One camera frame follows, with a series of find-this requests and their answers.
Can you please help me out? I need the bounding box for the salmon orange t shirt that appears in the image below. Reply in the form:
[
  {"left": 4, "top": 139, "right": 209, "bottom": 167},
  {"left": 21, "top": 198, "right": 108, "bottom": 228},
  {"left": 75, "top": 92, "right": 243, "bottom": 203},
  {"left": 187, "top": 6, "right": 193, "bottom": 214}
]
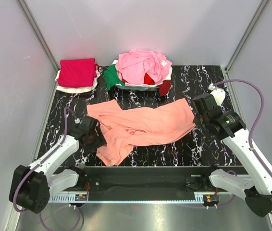
[{"left": 87, "top": 99, "right": 196, "bottom": 167}]

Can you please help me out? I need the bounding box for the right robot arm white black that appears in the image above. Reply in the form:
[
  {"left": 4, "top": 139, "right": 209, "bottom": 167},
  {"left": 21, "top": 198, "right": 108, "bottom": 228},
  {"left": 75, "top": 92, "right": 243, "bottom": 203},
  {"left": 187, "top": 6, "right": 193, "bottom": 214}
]
[{"left": 193, "top": 93, "right": 272, "bottom": 217}]

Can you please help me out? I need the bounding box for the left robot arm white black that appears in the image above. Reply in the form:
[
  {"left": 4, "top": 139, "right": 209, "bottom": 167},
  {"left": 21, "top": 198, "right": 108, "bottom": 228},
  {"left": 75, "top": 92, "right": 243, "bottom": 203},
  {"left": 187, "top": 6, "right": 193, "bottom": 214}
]
[{"left": 9, "top": 116, "right": 107, "bottom": 214}]

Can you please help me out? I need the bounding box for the folded white t shirt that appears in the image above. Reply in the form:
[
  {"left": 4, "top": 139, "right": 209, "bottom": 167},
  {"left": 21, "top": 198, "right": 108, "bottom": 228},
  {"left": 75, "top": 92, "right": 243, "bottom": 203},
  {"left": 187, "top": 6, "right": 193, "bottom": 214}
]
[{"left": 55, "top": 66, "right": 100, "bottom": 94}]

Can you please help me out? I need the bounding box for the green t shirt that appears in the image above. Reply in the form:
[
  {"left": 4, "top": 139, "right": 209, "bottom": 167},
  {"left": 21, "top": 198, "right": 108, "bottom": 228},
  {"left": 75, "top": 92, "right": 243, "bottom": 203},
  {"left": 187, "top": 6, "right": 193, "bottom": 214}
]
[{"left": 104, "top": 64, "right": 125, "bottom": 91}]

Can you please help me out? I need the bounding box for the laundry basket grey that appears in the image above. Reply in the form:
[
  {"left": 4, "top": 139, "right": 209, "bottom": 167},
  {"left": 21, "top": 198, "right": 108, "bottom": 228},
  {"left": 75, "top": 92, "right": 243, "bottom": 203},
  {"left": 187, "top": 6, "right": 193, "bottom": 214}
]
[{"left": 114, "top": 84, "right": 160, "bottom": 91}]

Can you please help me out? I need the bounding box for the light pink t shirt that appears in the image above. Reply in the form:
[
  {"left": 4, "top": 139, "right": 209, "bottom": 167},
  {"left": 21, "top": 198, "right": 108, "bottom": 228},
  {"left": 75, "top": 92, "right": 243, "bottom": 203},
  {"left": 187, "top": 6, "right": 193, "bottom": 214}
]
[{"left": 115, "top": 50, "right": 173, "bottom": 85}]

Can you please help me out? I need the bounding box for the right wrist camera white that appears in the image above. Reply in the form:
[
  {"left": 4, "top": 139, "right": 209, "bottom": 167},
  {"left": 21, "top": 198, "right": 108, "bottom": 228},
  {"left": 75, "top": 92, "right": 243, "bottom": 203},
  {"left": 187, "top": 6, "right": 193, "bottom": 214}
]
[{"left": 208, "top": 83, "right": 226, "bottom": 106}]

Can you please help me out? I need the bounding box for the grey slotted cable duct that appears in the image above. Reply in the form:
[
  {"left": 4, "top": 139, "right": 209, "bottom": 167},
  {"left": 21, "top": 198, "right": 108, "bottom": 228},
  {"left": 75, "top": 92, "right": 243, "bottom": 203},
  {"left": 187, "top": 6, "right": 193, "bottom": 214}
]
[{"left": 47, "top": 192, "right": 205, "bottom": 203}]

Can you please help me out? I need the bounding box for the left aluminium frame post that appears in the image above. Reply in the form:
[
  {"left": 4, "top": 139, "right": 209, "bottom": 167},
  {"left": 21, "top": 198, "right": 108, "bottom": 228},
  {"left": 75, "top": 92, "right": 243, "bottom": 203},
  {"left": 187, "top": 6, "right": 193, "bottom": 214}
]
[{"left": 17, "top": 0, "right": 61, "bottom": 73}]

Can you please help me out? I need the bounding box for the aluminium frame post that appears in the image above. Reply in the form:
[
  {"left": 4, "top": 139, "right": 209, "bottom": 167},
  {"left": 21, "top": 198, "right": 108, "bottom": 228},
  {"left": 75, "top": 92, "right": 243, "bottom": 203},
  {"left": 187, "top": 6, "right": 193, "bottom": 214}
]
[
  {"left": 17, "top": 0, "right": 61, "bottom": 73},
  {"left": 224, "top": 0, "right": 271, "bottom": 73}
]

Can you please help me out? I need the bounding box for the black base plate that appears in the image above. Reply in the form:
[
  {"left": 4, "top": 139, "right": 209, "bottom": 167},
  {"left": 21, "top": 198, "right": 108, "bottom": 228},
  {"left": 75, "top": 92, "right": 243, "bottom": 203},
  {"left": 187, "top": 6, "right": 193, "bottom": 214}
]
[{"left": 51, "top": 166, "right": 228, "bottom": 194}]

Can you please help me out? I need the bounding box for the right aluminium frame post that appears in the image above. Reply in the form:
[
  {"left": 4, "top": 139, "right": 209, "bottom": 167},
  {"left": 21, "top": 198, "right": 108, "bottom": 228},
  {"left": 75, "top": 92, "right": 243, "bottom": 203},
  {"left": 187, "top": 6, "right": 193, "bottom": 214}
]
[{"left": 224, "top": 0, "right": 271, "bottom": 73}]

